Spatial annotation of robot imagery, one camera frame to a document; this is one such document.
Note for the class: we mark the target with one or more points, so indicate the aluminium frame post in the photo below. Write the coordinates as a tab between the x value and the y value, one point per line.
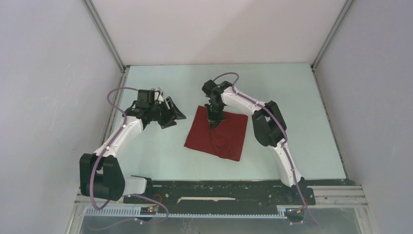
332	33
99	24

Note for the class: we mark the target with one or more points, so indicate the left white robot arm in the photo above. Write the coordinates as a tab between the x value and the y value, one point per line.
101	174

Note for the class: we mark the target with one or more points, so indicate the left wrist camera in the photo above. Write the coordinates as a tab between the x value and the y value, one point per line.
147	98

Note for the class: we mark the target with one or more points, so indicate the red cloth napkin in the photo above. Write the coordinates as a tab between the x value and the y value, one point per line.
225	141

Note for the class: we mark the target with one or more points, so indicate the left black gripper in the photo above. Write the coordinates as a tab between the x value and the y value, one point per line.
168	117

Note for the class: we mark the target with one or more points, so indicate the aluminium frame post right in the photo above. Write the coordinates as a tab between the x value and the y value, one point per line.
332	33

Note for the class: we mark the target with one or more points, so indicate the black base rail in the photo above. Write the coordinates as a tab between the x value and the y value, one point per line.
228	197

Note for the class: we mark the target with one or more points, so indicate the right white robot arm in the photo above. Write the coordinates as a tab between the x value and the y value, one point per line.
268	124

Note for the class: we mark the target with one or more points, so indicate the aluminium extrusion rail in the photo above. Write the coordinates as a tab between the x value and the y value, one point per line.
339	197

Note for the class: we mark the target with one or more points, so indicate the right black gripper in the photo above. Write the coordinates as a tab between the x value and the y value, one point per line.
215	120

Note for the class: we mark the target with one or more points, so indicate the aluminium frame post left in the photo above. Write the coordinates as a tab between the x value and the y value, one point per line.
99	24

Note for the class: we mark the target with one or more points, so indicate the white cable duct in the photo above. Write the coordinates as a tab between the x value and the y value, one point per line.
120	211

